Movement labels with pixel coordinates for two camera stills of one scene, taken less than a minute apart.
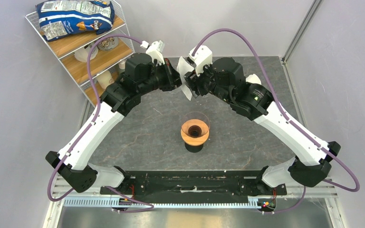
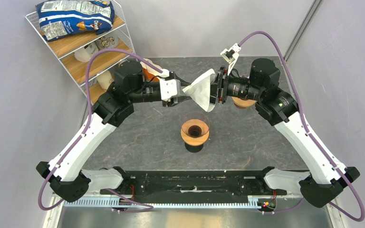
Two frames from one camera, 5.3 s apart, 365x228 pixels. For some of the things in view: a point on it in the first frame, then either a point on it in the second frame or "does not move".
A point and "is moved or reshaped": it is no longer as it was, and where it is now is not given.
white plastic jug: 82,54 does not move
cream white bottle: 105,79 does not move
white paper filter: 183,67 is moved or reshaped
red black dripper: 193,149 does not move
